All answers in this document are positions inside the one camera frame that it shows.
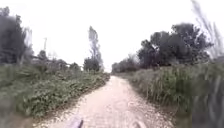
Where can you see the low green vegetation verge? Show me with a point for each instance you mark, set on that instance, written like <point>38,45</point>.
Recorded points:
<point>43,90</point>

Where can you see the tall slender tree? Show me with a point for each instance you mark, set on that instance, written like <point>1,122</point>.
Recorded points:
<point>93,50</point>

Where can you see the pole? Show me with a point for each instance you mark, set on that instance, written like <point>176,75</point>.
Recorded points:
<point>45,45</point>

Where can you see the pale gravel dirt path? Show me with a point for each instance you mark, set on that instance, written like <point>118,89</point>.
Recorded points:
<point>113,100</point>

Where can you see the dark trees group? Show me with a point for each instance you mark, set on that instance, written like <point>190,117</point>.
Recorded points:
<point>11,38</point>

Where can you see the tall grass verge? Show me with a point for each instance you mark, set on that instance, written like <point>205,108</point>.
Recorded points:
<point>180,86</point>

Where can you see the robot's own part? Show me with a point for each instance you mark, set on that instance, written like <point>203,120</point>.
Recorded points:
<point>140,124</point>
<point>77,123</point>

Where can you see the row of dark trees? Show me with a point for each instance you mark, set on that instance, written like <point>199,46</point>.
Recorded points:
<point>173,46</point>

